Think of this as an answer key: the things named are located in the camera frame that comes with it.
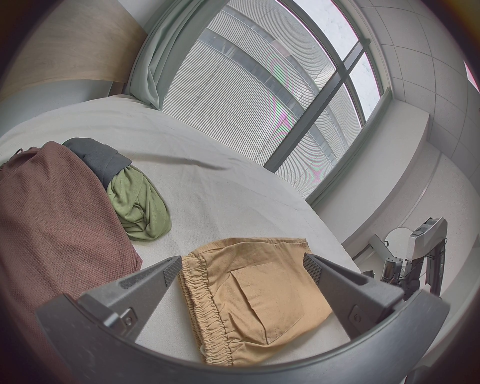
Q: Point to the window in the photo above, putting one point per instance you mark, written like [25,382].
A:
[243,93]

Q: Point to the green garment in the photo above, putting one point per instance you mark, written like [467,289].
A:
[138,210]

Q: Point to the tan shorts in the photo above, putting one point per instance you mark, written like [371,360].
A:
[255,292]

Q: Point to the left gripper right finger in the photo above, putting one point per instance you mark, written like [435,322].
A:
[348,296]

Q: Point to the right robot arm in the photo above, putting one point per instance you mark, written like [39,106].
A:
[427,240]

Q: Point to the round white table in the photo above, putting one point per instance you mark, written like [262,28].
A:
[399,240]

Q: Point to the bed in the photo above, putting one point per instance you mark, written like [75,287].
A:
[225,202]

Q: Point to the blue-green curtain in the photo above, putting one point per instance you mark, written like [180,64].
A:
[150,75]

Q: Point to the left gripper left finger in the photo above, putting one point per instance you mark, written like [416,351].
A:
[146,285]

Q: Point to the brown shorts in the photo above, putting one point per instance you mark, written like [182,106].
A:
[56,232]

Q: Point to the black garment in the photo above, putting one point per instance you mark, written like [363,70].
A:
[97,157]

